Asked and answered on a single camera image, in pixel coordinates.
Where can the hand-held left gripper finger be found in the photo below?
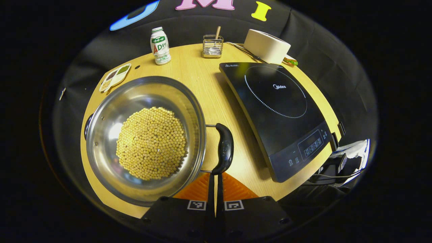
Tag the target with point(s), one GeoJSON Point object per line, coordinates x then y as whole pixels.
{"type": "Point", "coordinates": [212, 189]}
{"type": "Point", "coordinates": [219, 189]}

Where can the black induction cooktop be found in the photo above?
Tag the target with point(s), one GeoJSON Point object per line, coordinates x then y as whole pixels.
{"type": "Point", "coordinates": [276, 111]}

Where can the stainless steel pot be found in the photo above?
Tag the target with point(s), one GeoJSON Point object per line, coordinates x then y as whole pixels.
{"type": "Point", "coordinates": [111, 111]}

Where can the pile of yellow soybeans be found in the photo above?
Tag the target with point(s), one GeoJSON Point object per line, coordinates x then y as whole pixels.
{"type": "Point", "coordinates": [152, 143]}

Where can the white cloth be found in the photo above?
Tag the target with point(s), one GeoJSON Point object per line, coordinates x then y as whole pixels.
{"type": "Point", "coordinates": [357, 148]}

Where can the sandwich with lettuce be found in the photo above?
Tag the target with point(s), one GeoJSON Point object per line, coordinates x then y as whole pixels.
{"type": "Point", "coordinates": [291, 61]}

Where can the white divided bean dish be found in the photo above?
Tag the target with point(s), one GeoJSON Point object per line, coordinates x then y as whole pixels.
{"type": "Point", "coordinates": [114, 77]}

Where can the white toaster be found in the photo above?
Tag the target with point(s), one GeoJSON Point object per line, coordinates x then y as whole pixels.
{"type": "Point", "coordinates": [266, 45]}

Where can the white drink bottle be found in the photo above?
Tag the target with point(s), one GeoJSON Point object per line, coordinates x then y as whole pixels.
{"type": "Point", "coordinates": [160, 45]}

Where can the black backdrop cloth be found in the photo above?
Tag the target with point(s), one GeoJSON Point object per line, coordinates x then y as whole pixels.
{"type": "Point", "coordinates": [189, 23]}

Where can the silver metal clip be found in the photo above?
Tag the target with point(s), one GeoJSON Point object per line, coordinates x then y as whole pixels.
{"type": "Point", "coordinates": [62, 94]}

